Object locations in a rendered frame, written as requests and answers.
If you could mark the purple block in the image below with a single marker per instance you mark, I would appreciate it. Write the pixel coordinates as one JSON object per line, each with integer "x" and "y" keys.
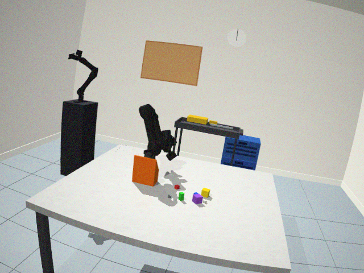
{"x": 197, "y": 199}

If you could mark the yellow cube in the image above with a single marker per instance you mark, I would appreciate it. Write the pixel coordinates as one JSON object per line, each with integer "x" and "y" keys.
{"x": 205, "y": 192}

